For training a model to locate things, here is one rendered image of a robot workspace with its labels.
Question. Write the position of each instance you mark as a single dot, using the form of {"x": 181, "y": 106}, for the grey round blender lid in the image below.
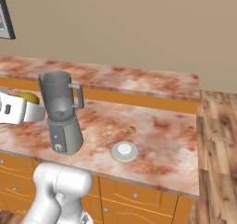
{"x": 124, "y": 151}

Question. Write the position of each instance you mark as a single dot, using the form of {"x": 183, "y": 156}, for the orange drawer front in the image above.
{"x": 18, "y": 167}
{"x": 12, "y": 200}
{"x": 148, "y": 190}

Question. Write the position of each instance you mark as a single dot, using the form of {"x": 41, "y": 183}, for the grey blender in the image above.
{"x": 60, "y": 110}

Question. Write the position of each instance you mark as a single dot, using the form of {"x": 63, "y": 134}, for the orange cupboard door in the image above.
{"x": 129, "y": 214}

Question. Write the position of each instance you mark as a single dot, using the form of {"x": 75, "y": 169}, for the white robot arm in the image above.
{"x": 58, "y": 187}

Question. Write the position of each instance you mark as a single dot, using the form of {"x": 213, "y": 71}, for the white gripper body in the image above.
{"x": 34, "y": 113}

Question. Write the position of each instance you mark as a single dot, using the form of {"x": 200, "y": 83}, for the small silver knob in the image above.
{"x": 105, "y": 209}
{"x": 135, "y": 195}
{"x": 2, "y": 161}
{"x": 14, "y": 189}

